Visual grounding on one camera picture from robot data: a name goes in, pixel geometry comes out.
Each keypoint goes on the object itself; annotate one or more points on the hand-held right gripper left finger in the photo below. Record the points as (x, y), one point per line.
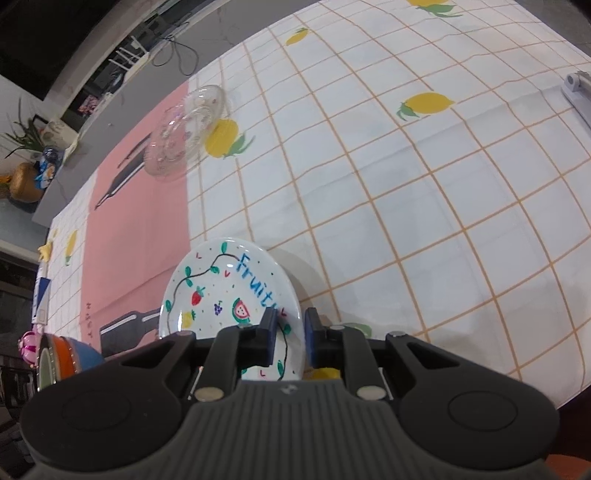
(270, 337)

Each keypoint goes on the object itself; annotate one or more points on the white stand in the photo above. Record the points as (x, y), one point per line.
(577, 94)

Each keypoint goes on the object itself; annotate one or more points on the clear glass plate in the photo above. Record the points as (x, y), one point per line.
(184, 129)

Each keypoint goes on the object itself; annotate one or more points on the blue bowl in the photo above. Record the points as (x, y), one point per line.
(87, 355)

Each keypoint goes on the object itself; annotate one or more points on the black television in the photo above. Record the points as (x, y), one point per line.
(46, 37)

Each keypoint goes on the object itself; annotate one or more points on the pink striped object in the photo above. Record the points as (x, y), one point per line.
(28, 348)

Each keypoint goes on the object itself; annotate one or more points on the colourful photo card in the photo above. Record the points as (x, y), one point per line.
(87, 105)

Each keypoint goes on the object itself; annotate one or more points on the pink placemat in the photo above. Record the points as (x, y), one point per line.
(138, 230)

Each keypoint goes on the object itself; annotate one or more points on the white router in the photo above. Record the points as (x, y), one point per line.
(138, 61)

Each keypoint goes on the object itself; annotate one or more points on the brown woven basket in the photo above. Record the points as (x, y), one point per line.
(25, 184)

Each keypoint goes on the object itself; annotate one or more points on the white fruit painted plate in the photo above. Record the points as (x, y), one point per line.
(217, 286)

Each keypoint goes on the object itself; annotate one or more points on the steel bowl with orange outside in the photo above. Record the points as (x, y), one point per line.
(64, 357)

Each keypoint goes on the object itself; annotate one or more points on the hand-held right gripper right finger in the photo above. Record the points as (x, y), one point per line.
(311, 339)

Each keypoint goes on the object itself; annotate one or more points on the blue and white box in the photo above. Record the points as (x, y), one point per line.
(41, 300)

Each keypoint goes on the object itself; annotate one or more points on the checkered fruit print tablecloth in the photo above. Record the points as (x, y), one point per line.
(415, 207)

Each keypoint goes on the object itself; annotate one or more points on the green potted plant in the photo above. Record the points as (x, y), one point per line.
(25, 138)

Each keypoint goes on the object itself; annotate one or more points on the dark furniture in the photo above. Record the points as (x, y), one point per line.
(14, 295)

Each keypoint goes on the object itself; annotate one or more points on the blue snack packet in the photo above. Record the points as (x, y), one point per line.
(46, 161)

